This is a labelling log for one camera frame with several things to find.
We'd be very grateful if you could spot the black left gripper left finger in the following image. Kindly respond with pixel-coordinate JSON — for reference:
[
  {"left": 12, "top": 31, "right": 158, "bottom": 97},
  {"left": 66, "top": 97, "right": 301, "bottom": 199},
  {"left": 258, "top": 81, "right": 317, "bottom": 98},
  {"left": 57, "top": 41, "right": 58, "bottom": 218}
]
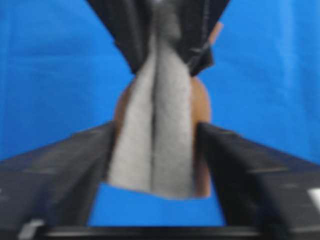
[{"left": 0, "top": 121, "right": 115, "bottom": 240}]

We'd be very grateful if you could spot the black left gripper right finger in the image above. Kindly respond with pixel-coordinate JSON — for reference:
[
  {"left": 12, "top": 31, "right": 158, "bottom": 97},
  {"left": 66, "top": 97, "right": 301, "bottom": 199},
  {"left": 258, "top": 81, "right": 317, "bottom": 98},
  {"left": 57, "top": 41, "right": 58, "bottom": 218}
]
[{"left": 197, "top": 123, "right": 320, "bottom": 240}]

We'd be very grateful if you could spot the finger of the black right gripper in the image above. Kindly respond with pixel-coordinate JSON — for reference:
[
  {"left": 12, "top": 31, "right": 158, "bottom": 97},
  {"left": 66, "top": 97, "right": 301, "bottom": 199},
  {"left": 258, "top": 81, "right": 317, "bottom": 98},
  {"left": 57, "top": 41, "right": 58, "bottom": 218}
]
[
  {"left": 88, "top": 0, "right": 160, "bottom": 74},
  {"left": 173, "top": 0, "right": 229, "bottom": 76}
]

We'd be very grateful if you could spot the white and brown sponge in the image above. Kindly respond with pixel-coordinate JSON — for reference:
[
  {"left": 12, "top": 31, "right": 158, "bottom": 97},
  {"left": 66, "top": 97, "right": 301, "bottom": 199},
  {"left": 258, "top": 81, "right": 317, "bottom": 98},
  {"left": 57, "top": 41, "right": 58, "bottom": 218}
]
[{"left": 105, "top": 22, "right": 211, "bottom": 199}]

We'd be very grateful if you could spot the blue table cloth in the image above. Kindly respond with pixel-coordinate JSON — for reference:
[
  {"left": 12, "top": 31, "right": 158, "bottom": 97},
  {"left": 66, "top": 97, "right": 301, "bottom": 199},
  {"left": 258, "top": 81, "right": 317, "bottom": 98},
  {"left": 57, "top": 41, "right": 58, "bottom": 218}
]
[{"left": 0, "top": 0, "right": 320, "bottom": 226}]

